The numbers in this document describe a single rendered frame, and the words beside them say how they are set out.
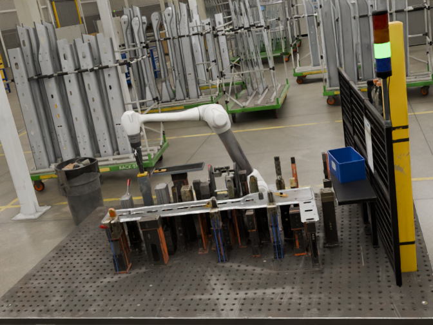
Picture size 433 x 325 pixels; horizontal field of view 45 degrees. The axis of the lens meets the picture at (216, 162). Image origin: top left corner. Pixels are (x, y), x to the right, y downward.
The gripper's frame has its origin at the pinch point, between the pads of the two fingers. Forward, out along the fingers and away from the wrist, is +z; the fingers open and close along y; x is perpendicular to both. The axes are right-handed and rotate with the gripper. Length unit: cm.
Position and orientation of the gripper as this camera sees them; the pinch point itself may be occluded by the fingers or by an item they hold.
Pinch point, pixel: (141, 168)
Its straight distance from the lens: 374.6
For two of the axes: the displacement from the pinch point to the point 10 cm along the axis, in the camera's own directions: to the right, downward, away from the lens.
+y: -1.0, 3.2, -9.4
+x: 9.8, -1.3, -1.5
